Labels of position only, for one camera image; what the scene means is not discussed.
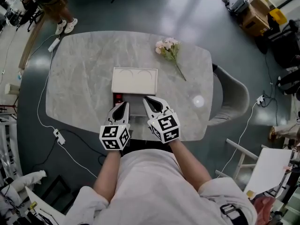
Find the long wooden plank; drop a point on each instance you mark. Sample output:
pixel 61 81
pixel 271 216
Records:
pixel 30 43

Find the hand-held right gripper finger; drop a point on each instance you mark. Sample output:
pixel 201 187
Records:
pixel 150 114
pixel 164 108

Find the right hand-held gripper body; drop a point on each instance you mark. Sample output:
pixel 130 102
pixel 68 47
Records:
pixel 167 125

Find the person's white shirt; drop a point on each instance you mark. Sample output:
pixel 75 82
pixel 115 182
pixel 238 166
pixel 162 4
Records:
pixel 152 186

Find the pink cloth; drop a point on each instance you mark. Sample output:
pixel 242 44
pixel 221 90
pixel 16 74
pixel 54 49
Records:
pixel 263 210

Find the white cloth bundle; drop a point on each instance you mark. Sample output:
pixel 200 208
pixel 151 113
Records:
pixel 28 178

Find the pink artificial flower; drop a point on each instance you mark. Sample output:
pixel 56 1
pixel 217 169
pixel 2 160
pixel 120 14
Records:
pixel 170 47

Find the yellow plastic storage bin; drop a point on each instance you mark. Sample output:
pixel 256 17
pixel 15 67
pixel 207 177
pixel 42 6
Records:
pixel 277 15

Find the black floor fan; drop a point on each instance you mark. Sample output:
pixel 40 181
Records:
pixel 294 24

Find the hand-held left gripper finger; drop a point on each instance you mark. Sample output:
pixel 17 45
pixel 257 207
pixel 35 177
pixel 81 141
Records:
pixel 112 118
pixel 127 118

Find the white flat panel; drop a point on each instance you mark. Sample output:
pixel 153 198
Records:
pixel 42 207

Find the white rectangular tray box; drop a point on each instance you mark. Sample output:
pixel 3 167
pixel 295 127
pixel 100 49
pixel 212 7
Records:
pixel 134 81

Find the white board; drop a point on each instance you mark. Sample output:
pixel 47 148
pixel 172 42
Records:
pixel 269 170

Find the large brown cardboard box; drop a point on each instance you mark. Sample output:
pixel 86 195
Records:
pixel 254 20

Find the black cabinet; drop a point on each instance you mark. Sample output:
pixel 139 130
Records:
pixel 287 53

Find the person's left forearm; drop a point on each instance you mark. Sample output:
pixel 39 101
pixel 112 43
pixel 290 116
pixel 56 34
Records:
pixel 106 174

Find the grey fabric chair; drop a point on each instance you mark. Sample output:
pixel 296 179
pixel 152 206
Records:
pixel 234 95

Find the white wooden rack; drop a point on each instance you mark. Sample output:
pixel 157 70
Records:
pixel 239 165

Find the red round object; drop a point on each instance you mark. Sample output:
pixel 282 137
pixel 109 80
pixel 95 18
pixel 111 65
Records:
pixel 119 97

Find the person's right forearm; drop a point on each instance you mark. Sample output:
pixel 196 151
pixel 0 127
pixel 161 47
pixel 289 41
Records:
pixel 189 163

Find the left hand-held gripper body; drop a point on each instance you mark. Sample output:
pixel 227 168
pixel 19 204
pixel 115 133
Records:
pixel 110 135

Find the white wheeled case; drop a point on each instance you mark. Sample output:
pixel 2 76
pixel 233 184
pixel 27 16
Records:
pixel 237 0

